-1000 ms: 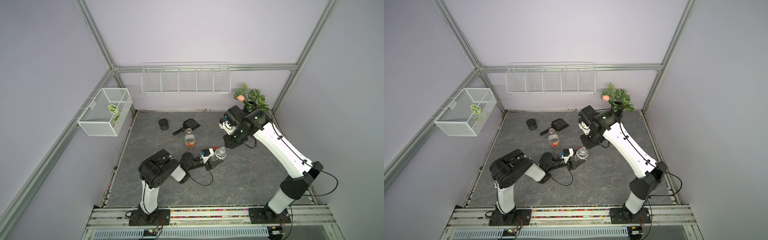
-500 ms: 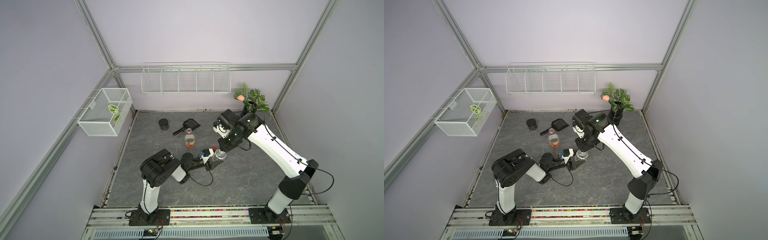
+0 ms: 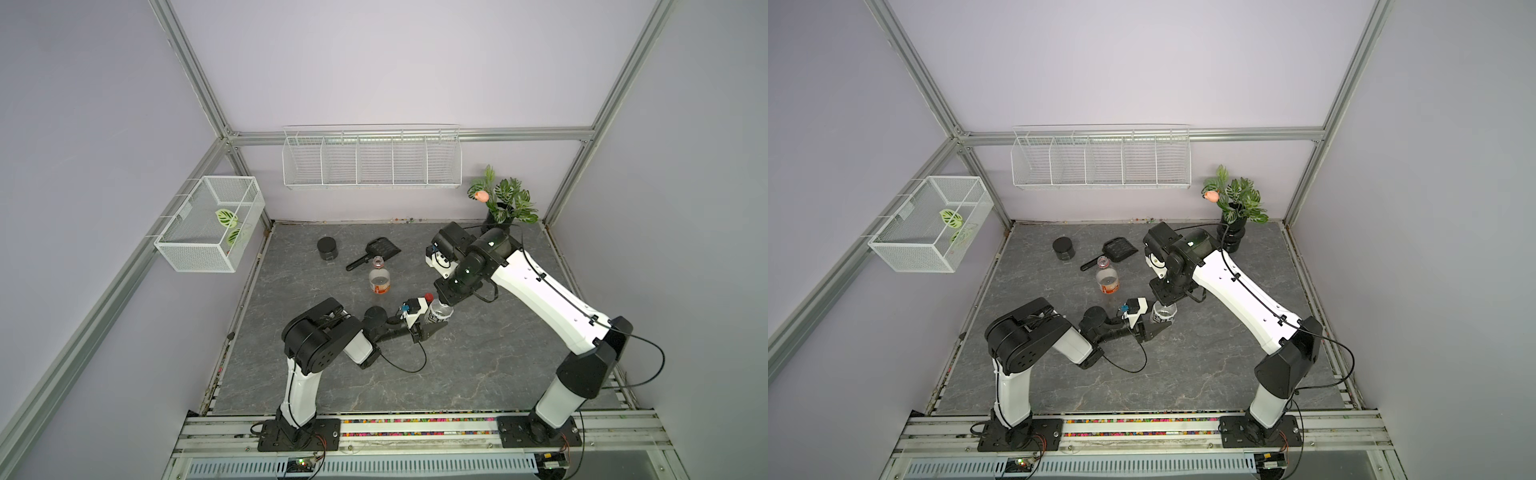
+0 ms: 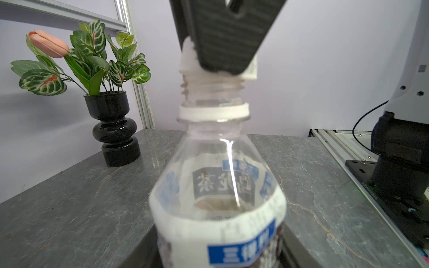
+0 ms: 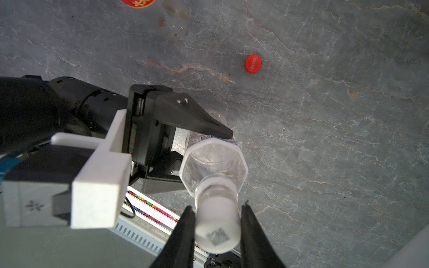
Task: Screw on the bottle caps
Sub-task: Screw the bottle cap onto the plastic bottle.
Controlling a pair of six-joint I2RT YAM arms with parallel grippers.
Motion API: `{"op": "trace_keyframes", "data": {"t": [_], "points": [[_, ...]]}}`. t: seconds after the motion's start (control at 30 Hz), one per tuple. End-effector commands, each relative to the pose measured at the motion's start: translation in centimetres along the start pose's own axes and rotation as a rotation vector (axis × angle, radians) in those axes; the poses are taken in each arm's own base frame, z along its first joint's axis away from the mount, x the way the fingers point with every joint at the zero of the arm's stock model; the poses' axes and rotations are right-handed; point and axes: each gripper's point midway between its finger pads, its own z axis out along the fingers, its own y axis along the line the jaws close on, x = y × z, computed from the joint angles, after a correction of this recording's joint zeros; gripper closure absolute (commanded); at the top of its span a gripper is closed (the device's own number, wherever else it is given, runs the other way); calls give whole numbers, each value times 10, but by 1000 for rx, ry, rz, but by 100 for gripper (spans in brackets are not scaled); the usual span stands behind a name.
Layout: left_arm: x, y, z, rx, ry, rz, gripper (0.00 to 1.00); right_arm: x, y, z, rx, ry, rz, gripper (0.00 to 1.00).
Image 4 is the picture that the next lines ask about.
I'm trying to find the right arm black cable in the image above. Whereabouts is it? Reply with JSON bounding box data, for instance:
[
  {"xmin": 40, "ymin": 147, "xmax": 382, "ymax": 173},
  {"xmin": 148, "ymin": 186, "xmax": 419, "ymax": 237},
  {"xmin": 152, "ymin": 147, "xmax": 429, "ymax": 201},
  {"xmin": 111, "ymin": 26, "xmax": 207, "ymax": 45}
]
[{"xmin": 351, "ymin": 99, "xmax": 389, "ymax": 155}]

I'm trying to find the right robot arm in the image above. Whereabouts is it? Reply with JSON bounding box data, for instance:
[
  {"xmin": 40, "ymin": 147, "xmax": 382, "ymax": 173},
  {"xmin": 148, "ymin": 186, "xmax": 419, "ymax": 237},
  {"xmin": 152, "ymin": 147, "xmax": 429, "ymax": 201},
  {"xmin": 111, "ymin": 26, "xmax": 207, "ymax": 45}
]
[{"xmin": 170, "ymin": 1, "xmax": 429, "ymax": 201}]

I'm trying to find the artificial green plant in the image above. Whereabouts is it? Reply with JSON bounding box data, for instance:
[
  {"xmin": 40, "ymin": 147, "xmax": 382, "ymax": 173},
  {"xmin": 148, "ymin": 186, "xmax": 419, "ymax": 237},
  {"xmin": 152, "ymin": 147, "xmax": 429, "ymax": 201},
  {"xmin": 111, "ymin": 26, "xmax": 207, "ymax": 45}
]
[{"xmin": 11, "ymin": 20, "xmax": 151, "ymax": 97}]

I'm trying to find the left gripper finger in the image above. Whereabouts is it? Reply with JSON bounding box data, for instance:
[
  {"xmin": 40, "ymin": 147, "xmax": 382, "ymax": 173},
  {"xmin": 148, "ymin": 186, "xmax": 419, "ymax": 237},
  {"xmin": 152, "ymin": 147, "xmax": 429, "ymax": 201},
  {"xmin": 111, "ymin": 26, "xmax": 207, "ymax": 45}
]
[{"xmin": 169, "ymin": 0, "xmax": 286, "ymax": 75}]

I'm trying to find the white bottle cap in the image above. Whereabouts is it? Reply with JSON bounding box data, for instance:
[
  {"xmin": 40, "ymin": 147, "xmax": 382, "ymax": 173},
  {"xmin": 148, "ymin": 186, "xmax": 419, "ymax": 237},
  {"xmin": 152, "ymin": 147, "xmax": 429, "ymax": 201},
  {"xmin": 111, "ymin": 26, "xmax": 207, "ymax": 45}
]
[{"xmin": 179, "ymin": 36, "xmax": 258, "ymax": 81}]

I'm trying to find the aluminium front rail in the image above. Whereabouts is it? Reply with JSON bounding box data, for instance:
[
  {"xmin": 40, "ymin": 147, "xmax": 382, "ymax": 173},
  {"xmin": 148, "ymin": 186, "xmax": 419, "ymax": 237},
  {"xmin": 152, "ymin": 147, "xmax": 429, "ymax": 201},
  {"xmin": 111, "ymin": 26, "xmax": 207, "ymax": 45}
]
[{"xmin": 309, "ymin": 129, "xmax": 429, "ymax": 268}]

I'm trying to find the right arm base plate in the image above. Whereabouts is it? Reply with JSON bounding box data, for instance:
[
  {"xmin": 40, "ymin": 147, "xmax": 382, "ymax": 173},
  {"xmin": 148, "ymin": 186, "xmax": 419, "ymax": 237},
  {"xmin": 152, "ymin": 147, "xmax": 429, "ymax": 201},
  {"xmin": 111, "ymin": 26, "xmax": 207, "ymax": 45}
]
[{"xmin": 345, "ymin": 160, "xmax": 429, "ymax": 248}]

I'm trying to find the clear bottle white label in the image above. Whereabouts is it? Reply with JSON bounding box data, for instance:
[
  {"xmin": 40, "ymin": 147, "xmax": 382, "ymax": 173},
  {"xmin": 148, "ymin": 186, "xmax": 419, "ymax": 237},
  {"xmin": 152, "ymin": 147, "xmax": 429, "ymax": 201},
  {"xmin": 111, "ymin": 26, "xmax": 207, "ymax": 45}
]
[{"xmin": 149, "ymin": 72, "xmax": 287, "ymax": 268}]

